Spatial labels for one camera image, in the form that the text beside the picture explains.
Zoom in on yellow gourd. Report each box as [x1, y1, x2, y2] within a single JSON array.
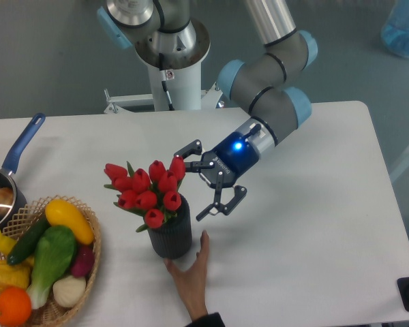
[[0, 260, 31, 293]]

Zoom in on red tulip bouquet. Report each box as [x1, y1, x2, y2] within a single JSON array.
[[104, 155, 186, 232]]

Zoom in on orange fruit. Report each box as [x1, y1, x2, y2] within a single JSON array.
[[0, 287, 32, 326]]

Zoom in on dark sleeved forearm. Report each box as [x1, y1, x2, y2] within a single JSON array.
[[186, 312, 226, 327]]

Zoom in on person's bare hand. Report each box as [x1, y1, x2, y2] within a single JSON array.
[[164, 230, 210, 322]]

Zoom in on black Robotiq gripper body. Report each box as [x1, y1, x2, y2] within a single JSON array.
[[200, 132, 259, 189]]

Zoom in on yellow squash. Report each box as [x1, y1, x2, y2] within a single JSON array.
[[45, 199, 95, 245]]

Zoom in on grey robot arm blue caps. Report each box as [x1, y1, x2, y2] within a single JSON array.
[[97, 1, 318, 220]]

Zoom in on woven wicker basket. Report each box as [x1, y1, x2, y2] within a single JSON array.
[[0, 196, 102, 326]]

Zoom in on dark green cucumber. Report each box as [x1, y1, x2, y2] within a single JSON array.
[[7, 216, 50, 266]]

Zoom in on browned bread in pan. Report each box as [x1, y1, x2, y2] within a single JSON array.
[[0, 187, 14, 217]]

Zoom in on blue handled saucepan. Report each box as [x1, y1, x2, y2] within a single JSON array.
[[0, 113, 46, 230]]

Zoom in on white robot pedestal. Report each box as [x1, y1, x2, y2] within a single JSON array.
[[135, 18, 211, 111]]

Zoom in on green bok choy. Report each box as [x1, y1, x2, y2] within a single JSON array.
[[27, 225, 77, 310]]

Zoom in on small yellow pepper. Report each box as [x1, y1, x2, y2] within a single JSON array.
[[0, 230, 17, 256]]

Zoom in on blue translucent plastic bag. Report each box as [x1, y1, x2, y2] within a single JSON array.
[[380, 0, 409, 58]]

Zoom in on dark grey ribbed vase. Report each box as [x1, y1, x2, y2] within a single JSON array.
[[147, 195, 192, 260]]

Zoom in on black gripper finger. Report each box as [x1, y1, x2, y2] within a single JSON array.
[[174, 140, 214, 173], [195, 170, 248, 221]]

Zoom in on purple red onion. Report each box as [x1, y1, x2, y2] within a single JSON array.
[[70, 245, 95, 277]]

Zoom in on white garlic bulb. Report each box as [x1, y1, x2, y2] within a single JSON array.
[[52, 275, 86, 308]]

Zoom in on white metal base frame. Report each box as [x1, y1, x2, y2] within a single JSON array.
[[103, 82, 228, 114]]

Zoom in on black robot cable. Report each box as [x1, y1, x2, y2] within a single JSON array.
[[158, 52, 175, 111]]

